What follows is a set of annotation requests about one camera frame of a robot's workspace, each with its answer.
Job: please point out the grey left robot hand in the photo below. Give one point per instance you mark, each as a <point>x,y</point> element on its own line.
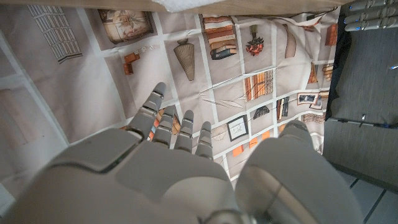
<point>370,15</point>

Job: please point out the printed bookshelf backdrop cloth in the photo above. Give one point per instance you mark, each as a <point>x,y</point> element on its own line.
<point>93,77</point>

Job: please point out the clear bubble wrap roll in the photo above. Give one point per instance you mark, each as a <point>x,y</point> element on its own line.
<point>186,4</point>

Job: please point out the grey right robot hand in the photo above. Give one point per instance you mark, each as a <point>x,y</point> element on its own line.
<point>155,180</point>

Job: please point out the dark wooden door panel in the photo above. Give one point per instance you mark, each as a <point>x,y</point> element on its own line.
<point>367,93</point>

